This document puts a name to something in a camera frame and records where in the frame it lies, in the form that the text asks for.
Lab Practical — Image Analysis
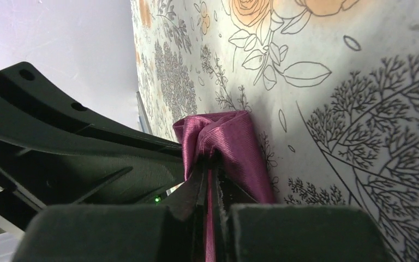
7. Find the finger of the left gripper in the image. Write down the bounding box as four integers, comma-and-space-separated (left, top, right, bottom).
0, 62, 184, 230

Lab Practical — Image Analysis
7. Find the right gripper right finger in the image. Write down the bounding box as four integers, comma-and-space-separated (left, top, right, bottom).
209, 168, 391, 261

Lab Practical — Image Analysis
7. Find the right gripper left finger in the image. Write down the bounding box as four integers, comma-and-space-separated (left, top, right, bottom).
13, 163, 209, 261

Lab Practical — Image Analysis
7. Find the purple cloth napkin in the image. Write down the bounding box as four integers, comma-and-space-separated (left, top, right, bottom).
169, 111, 278, 261

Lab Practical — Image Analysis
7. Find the floral tablecloth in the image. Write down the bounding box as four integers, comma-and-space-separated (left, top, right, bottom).
130, 1, 419, 261

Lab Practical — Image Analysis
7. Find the left aluminium frame post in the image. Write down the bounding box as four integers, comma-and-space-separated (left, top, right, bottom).
136, 91, 153, 135

